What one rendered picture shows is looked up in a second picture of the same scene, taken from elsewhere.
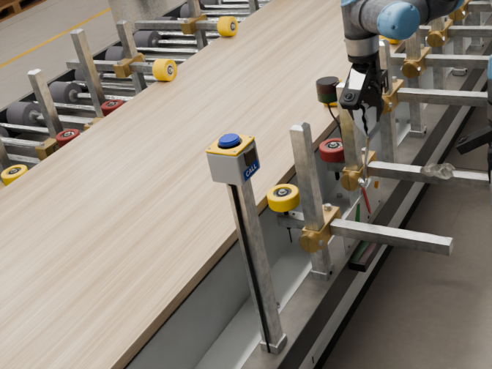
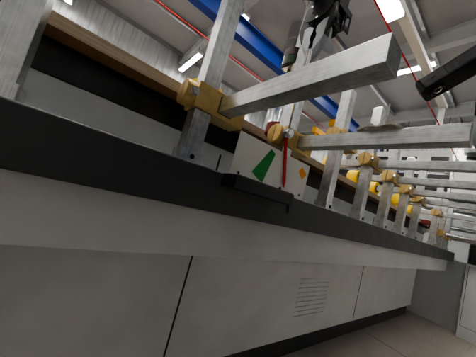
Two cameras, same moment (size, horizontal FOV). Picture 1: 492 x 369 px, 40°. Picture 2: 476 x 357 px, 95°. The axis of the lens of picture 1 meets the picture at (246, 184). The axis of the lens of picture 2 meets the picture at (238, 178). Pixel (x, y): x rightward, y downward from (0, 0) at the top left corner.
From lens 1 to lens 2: 1.51 m
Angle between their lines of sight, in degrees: 39
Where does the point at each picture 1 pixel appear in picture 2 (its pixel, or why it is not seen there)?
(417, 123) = (358, 207)
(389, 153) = (326, 183)
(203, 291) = (59, 91)
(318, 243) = (192, 86)
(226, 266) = (114, 115)
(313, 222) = (204, 72)
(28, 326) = not seen: outside the picture
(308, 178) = (222, 14)
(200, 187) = not seen: hidden behind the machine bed
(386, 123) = (333, 154)
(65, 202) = not seen: hidden behind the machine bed
